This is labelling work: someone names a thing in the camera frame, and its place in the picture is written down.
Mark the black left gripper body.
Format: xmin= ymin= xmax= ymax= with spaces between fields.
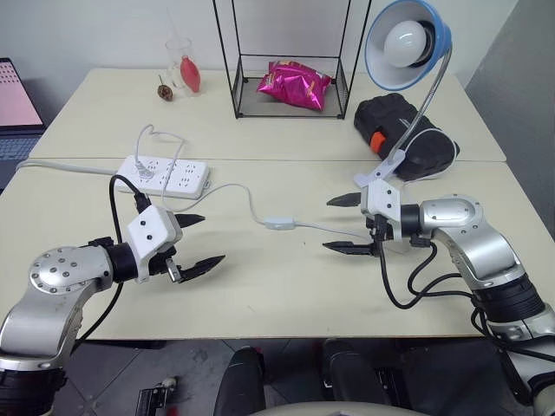
xmin=146 ymin=244 xmax=182 ymax=284

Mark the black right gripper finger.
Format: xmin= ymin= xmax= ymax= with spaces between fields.
xmin=325 ymin=192 xmax=363 ymax=209
xmin=322 ymin=240 xmax=376 ymax=258

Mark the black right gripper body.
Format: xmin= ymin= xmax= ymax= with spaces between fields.
xmin=365 ymin=213 xmax=395 ymax=257

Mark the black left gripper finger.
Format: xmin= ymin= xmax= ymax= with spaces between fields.
xmin=174 ymin=212 xmax=207 ymax=230
xmin=176 ymin=254 xmax=227 ymax=284

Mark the white light bulb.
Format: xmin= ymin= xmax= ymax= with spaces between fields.
xmin=383 ymin=20 xmax=433 ymax=68

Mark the blue gooseneck desk lamp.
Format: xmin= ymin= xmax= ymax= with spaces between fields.
xmin=354 ymin=0 xmax=454 ymax=188

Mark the white power strip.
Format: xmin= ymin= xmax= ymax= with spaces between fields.
xmin=117 ymin=154 xmax=212 ymax=201

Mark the black case with orange latch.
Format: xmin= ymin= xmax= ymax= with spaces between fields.
xmin=353 ymin=92 xmax=460 ymax=183

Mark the dark rounded shape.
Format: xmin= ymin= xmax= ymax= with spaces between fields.
xmin=320 ymin=337 xmax=392 ymax=409
xmin=214 ymin=346 xmax=267 ymax=416

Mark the pink snack bag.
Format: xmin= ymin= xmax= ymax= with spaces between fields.
xmin=255 ymin=60 xmax=334 ymax=113

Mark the small brown spinning top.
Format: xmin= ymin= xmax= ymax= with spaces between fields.
xmin=157 ymin=74 xmax=176 ymax=101

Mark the red object in glass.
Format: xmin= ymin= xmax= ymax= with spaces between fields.
xmin=180 ymin=55 xmax=204 ymax=94

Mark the beige curved robot body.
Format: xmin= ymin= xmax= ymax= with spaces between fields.
xmin=254 ymin=400 xmax=440 ymax=416

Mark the clear glass cup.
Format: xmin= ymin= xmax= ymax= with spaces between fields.
xmin=164 ymin=37 xmax=206 ymax=99

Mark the laptop with pink screen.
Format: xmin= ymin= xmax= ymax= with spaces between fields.
xmin=0 ymin=57 xmax=47 ymax=192

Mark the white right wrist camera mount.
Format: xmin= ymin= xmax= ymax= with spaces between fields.
xmin=360 ymin=178 xmax=404 ymax=242

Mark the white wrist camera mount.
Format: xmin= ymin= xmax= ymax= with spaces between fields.
xmin=360 ymin=178 xmax=404 ymax=242
xmin=124 ymin=205 xmax=185 ymax=285

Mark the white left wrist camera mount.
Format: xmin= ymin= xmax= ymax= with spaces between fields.
xmin=124 ymin=205 xmax=185 ymax=285

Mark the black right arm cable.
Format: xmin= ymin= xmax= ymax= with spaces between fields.
xmin=377 ymin=236 xmax=478 ymax=309

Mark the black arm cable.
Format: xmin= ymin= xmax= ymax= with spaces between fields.
xmin=71 ymin=173 xmax=153 ymax=348
xmin=377 ymin=236 xmax=478 ymax=309

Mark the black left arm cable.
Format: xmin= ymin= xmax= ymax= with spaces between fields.
xmin=71 ymin=173 xmax=153 ymax=348

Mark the white inline cord switch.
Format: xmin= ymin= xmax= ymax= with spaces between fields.
xmin=262 ymin=215 xmax=298 ymax=231

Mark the black wire rack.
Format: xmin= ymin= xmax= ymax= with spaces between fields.
xmin=212 ymin=0 xmax=373 ymax=120

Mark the thick white power strip cable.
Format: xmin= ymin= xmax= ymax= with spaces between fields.
xmin=15 ymin=159 xmax=125 ymax=177

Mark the black caster wheel bracket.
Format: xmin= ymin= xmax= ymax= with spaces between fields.
xmin=136 ymin=375 xmax=180 ymax=416

